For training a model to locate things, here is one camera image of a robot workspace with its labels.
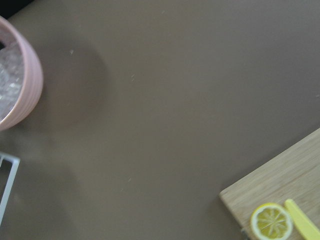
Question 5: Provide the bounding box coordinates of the pink ribbed bowl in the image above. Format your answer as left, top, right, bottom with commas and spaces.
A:
0, 17, 44, 131

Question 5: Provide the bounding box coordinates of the wooden cutting board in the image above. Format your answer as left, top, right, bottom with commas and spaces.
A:
219, 130, 320, 240

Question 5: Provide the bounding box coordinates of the yellow plastic knife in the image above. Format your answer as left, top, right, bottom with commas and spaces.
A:
284, 199, 320, 240

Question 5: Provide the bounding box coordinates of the lemon slice near handle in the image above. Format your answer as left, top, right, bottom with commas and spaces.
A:
250, 202, 293, 240

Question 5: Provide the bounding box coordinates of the white wire rack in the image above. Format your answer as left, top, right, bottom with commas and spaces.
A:
0, 152, 21, 223

